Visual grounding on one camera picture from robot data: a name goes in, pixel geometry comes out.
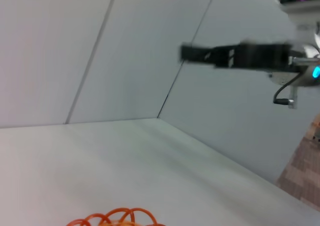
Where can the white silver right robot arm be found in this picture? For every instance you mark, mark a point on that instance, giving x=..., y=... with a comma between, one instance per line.
x=310, y=50

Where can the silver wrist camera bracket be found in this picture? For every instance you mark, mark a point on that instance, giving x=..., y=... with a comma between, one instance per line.
x=293, y=95

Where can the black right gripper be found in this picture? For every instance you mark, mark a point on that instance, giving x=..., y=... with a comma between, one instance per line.
x=262, y=55

